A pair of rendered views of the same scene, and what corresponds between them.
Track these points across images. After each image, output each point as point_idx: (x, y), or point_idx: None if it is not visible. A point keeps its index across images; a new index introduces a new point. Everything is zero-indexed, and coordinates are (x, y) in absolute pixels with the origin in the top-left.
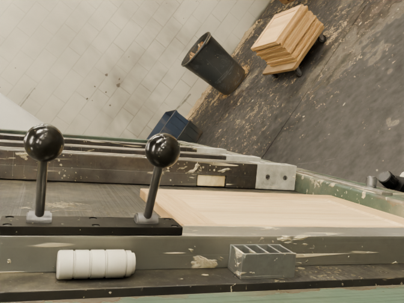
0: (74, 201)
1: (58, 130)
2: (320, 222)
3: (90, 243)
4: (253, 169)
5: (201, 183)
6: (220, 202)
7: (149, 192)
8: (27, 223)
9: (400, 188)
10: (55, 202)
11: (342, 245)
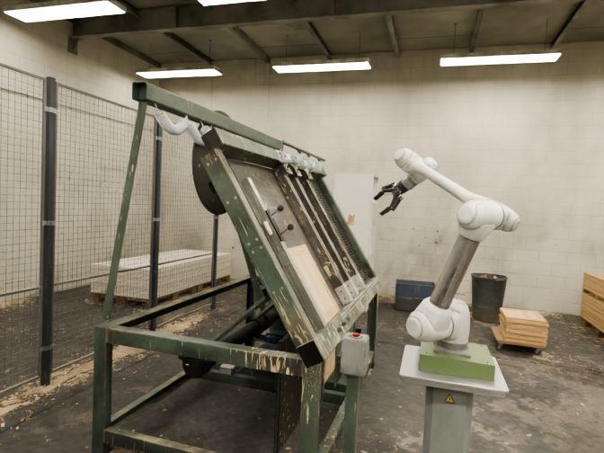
0: None
1: (283, 208)
2: (312, 288)
3: (270, 226)
4: (340, 284)
5: (324, 268)
6: (309, 265)
7: (284, 230)
8: (269, 214)
9: None
10: (286, 222)
11: (297, 278)
